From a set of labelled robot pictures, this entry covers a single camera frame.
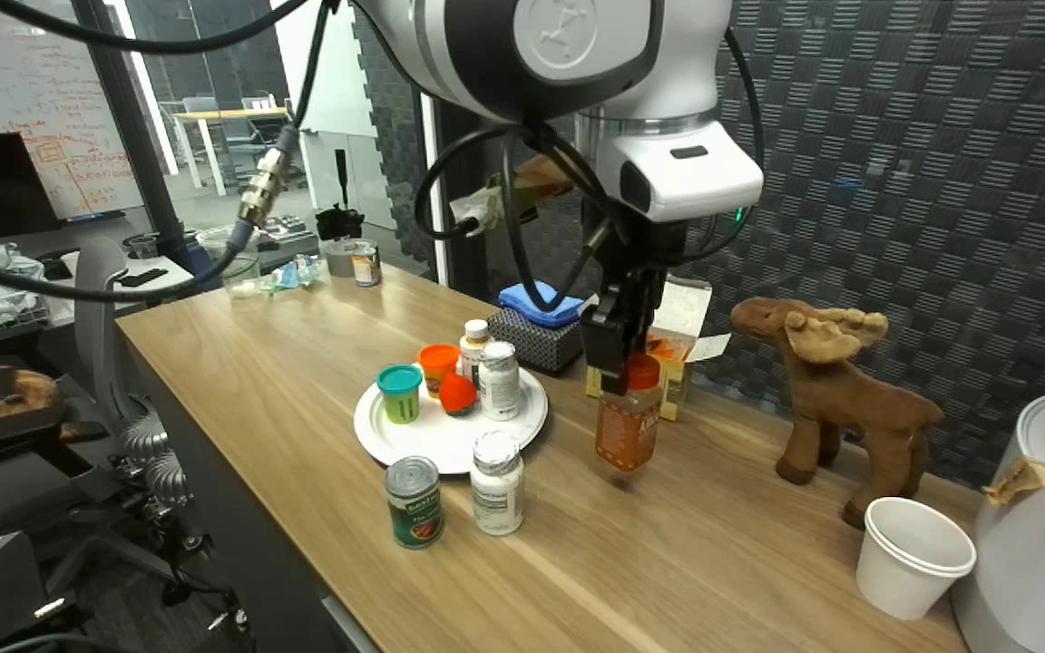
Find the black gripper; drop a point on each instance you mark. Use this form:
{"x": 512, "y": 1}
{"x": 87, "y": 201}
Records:
{"x": 630, "y": 301}

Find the orange-lid spice jar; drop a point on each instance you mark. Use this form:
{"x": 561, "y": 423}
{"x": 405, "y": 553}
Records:
{"x": 630, "y": 430}

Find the orange-lid dough tub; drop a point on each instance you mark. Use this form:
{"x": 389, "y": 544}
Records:
{"x": 435, "y": 360}

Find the teal-lid dough tub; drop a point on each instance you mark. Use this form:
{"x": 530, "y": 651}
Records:
{"x": 399, "y": 394}

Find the white paper plate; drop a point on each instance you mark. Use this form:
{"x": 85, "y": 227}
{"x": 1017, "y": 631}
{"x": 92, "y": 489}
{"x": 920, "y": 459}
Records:
{"x": 424, "y": 438}

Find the open yellow cardboard box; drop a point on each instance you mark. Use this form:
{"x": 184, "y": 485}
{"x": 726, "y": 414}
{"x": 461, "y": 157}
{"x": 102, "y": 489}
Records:
{"x": 683, "y": 329}

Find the folded blue cloth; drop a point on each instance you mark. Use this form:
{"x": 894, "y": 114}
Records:
{"x": 537, "y": 301}

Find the brown moose plush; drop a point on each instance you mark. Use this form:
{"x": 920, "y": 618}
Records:
{"x": 849, "y": 405}

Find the labelled tin can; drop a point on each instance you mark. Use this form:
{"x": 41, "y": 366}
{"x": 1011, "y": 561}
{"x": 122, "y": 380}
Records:
{"x": 365, "y": 266}

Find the white paper cup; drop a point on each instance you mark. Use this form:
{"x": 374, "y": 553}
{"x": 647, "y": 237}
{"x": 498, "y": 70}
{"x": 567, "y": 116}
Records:
{"x": 911, "y": 561}

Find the white side desk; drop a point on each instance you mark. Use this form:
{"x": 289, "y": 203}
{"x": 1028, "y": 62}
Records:
{"x": 123, "y": 293}

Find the grey metal post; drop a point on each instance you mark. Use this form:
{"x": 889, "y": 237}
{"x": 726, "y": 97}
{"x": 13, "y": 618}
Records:
{"x": 96, "y": 322}

